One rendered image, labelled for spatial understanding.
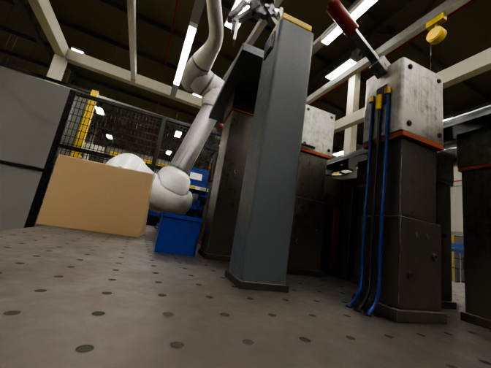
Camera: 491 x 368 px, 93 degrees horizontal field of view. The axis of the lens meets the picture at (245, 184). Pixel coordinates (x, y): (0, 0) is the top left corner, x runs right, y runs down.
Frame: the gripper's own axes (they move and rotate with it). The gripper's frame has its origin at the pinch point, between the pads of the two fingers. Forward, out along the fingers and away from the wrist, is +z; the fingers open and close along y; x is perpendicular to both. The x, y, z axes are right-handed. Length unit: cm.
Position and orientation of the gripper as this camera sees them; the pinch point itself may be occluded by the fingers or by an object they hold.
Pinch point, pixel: (255, 45)
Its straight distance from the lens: 86.0
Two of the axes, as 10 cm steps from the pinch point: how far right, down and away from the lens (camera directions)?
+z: -1.5, 9.7, -2.0
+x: -1.6, 1.7, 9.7
